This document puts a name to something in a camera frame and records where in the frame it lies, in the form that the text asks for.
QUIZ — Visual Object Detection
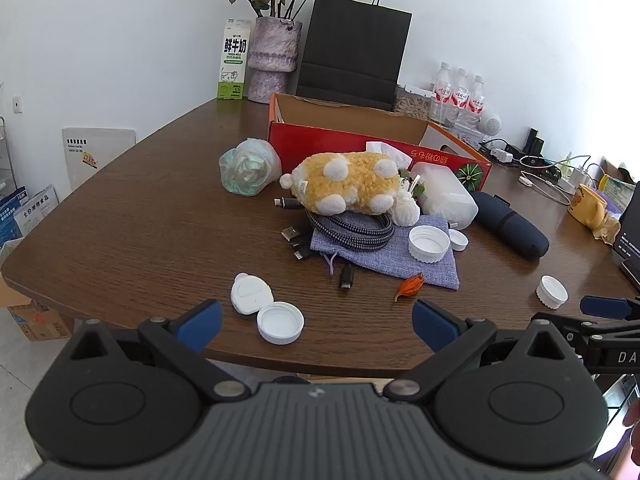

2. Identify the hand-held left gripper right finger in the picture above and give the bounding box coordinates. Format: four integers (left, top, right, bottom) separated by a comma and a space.
384, 299, 572, 404

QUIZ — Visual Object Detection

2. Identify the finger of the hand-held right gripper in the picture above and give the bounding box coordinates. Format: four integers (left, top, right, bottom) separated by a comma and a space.
533, 312, 608, 346
580, 296, 640, 321

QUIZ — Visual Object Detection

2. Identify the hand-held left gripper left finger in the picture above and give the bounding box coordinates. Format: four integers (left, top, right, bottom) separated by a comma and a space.
65, 299, 252, 405

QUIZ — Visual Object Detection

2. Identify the white ribbed bottle cap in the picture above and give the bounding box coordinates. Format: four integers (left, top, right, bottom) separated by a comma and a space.
536, 275, 569, 309
256, 301, 305, 345

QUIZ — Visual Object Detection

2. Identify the white rounded plastic case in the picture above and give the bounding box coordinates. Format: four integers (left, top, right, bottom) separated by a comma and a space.
231, 272, 274, 316

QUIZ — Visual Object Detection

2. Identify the large white bottle cap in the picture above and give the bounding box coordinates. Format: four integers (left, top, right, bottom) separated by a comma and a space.
408, 225, 451, 264

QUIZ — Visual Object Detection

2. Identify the purple cloth pouch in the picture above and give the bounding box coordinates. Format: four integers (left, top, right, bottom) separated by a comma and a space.
310, 215, 460, 292

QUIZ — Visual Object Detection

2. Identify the navy zip case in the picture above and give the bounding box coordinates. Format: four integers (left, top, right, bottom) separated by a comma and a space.
470, 191, 550, 261

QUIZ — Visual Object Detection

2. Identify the grey braided cable coil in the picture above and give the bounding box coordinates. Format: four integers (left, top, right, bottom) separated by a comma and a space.
274, 197, 396, 255

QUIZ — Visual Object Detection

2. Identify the translucent plastic box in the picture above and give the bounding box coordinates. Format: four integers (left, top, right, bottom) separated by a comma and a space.
411, 161, 479, 231

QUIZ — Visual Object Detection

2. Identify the clear bag of green masks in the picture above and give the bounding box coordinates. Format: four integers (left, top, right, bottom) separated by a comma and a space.
219, 137, 282, 196

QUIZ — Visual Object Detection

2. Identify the yellow and white plush toy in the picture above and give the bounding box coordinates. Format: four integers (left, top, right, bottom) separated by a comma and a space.
279, 152, 401, 217

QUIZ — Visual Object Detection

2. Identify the red cardboard box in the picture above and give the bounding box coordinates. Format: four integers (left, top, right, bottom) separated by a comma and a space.
267, 92, 493, 193

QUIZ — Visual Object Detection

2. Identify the person's right hand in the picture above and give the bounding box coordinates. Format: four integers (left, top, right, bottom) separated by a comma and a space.
627, 400, 640, 453

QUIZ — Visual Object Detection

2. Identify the orange dried flower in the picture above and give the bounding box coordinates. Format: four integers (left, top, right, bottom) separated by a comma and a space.
393, 273, 426, 302

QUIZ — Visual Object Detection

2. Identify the black carton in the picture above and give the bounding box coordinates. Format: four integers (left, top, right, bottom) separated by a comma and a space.
612, 195, 640, 291

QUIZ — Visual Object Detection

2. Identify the crumpled brown paper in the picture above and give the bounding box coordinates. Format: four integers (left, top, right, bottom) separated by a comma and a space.
590, 212, 623, 247

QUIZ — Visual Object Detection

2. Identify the yellow mug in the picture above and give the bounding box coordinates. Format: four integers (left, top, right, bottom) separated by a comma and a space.
567, 183, 608, 231

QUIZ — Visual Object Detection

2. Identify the yellow green snack packet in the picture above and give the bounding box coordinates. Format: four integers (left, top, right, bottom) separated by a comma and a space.
597, 174, 636, 212

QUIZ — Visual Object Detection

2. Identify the white power strip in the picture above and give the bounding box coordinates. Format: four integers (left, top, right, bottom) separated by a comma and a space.
557, 161, 591, 193

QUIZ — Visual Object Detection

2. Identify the brown cardboard carton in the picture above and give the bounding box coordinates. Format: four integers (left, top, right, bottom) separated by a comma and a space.
0, 275, 75, 342

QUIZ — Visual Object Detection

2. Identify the black upright device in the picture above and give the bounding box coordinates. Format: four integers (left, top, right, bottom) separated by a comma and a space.
522, 129, 546, 157

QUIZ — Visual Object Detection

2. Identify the white tissue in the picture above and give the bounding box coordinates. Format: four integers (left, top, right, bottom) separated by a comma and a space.
366, 141, 414, 168

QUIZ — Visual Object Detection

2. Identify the white leaning panel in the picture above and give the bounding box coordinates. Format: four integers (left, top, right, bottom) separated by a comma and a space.
62, 127, 137, 192

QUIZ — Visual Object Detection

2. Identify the white printed tin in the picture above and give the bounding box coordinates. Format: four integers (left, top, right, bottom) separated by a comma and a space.
452, 111, 483, 143

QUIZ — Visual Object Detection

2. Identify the white printed carton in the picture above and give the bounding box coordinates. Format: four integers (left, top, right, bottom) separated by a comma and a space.
12, 184, 60, 236

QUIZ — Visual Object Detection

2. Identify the empty glass jar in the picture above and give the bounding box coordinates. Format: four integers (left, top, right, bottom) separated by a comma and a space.
429, 100, 458, 128

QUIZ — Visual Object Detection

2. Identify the white robot speaker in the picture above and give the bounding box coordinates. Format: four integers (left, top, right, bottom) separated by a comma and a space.
477, 110, 503, 137

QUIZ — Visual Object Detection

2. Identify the blue printed carton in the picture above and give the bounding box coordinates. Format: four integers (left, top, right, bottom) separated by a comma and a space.
0, 189, 26, 247

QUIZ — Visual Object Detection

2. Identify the clear jar of seeds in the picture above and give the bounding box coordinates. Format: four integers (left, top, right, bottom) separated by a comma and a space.
392, 85, 434, 121

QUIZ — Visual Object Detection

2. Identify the red label water bottle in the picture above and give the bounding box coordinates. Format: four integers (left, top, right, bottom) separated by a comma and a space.
451, 69, 471, 113
467, 75, 487, 116
432, 62, 455, 111

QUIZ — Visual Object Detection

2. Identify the metal storage cart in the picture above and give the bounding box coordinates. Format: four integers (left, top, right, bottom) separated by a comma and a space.
0, 115, 16, 201

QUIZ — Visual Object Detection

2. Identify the white and green milk carton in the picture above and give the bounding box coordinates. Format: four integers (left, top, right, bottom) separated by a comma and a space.
216, 17, 253, 101

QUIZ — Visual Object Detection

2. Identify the purple textured vase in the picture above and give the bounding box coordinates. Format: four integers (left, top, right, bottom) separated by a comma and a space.
246, 16, 303, 105

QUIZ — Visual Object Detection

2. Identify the black paper bag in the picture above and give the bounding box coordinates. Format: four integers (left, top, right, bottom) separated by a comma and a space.
295, 0, 413, 111

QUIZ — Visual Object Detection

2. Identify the black multi-head USB cable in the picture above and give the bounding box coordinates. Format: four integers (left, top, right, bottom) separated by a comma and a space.
280, 226, 314, 261

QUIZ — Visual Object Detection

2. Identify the white charging puck cable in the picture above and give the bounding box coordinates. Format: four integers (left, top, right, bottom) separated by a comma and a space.
518, 170, 573, 206

